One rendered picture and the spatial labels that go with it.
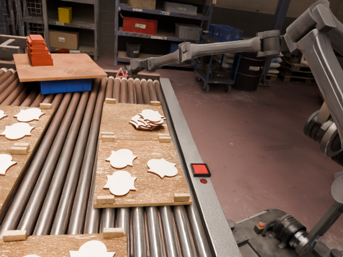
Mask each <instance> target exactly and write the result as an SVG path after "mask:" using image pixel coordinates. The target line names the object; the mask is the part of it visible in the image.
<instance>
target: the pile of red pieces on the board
mask: <svg viewBox="0 0 343 257"><path fill-rule="evenodd" d="M26 37H27V53H28V57H29V59H30V62H31V64H32V66H53V65H54V64H53V58H52V57H51V54H50V52H49V51H48V48H47V47H46V44H45V42H44V39H43V37H42V36H41V35H29V36H26Z"/></svg>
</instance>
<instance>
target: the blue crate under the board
mask: <svg viewBox="0 0 343 257"><path fill-rule="evenodd" d="M91 79H92V78H89V79H70V80H50V81H37V84H38V87H39V89H40V92H41V94H54V93H67V92H81V91H91Z"/></svg>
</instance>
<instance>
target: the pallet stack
mask: <svg viewBox="0 0 343 257"><path fill-rule="evenodd" d="M280 58H281V59H282V62H280V63H279V64H280V67H277V68H276V69H277V70H278V71H279V73H276V74H277V77H278V78H282V81H283V82H289V83H299V84H312V85H317V83H311V80H314V81H315V78H314V76H313V74H312V72H311V69H310V67H308V66H306V65H303V64H301V63H300V60H301V59H293V58H290V57H288V56H285V55H283V56H281V57H280ZM290 79H302V80H303V81H302V82H298V81H290Z"/></svg>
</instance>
